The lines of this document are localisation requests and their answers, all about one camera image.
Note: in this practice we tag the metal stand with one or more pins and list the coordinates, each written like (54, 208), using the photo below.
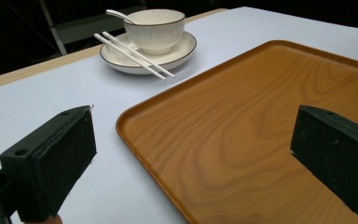
(54, 31)

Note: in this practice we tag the white spoon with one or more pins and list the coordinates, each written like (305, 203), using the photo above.
(118, 15)

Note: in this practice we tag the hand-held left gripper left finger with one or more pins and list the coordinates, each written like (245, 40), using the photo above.
(48, 168)

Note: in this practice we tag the white ribbed bowl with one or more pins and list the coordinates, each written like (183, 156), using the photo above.
(155, 29)

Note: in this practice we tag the white plate with dark rim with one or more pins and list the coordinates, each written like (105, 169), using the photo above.
(180, 53)

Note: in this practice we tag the white chopstick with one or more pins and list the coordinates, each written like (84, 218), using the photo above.
(143, 57)
(127, 56)

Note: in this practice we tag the wooden tray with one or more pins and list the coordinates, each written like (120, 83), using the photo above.
(230, 133)

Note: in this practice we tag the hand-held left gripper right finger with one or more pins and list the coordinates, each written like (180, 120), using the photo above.
(332, 155)

